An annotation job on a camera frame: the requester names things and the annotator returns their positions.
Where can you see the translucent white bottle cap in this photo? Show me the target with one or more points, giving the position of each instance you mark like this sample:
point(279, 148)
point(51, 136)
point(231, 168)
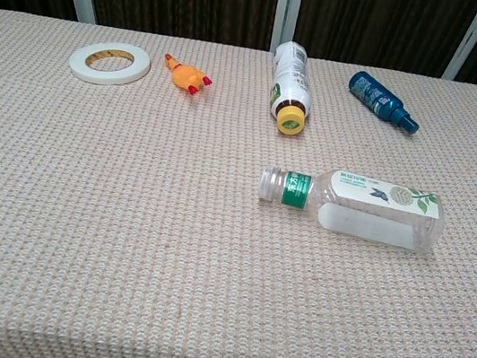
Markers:
point(271, 184)

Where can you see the transparent bottle with green label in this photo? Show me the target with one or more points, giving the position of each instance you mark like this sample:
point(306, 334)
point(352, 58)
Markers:
point(352, 208)

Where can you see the white bottle with yellow cap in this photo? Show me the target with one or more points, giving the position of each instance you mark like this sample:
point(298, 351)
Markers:
point(291, 78)

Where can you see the blue spray bottle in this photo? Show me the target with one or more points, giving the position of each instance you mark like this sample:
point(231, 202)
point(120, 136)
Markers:
point(374, 95)

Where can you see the yellow rubber chicken toy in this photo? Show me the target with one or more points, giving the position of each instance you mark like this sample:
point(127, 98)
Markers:
point(186, 76)

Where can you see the beige woven tablecloth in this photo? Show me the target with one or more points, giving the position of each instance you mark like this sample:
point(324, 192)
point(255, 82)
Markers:
point(122, 224)

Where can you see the white tape roll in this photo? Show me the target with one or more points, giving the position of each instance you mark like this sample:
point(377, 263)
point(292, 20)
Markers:
point(79, 66)

